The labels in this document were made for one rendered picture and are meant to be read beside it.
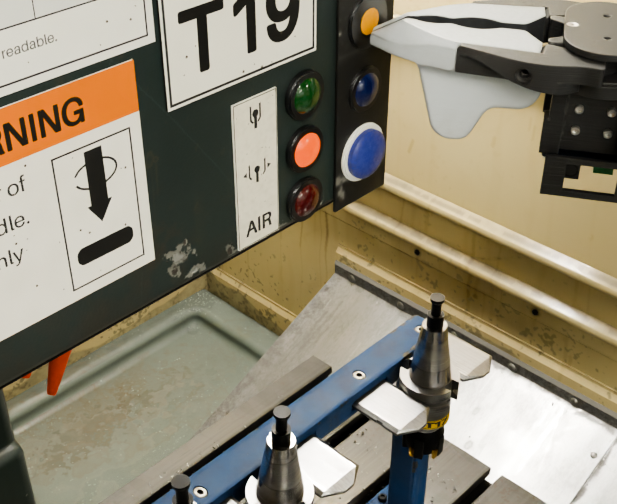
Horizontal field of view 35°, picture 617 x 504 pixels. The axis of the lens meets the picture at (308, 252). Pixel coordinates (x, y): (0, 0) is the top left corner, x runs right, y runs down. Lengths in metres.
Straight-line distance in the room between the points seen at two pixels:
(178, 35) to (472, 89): 0.16
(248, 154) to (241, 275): 1.56
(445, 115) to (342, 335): 1.22
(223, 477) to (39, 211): 0.54
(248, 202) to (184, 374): 1.50
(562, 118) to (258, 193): 0.16
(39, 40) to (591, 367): 1.24
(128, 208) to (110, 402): 1.52
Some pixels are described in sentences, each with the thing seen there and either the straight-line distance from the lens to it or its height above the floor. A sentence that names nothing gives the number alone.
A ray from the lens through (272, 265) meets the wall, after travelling 1.95.
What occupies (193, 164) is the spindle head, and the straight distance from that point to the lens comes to 0.48.
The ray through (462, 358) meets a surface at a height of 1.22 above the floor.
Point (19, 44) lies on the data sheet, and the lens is 0.40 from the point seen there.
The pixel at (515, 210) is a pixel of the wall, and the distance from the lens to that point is 1.48.
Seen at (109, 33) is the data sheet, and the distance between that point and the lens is 0.42.
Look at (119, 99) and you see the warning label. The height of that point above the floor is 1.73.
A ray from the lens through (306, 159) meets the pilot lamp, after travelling 0.52.
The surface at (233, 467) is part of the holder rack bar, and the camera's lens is 0.93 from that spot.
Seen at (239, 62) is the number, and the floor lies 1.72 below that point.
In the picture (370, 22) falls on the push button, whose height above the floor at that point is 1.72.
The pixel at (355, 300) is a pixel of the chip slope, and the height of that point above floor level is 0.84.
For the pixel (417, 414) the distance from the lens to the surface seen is 1.00.
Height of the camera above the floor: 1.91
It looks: 35 degrees down
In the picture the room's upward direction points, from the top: straight up
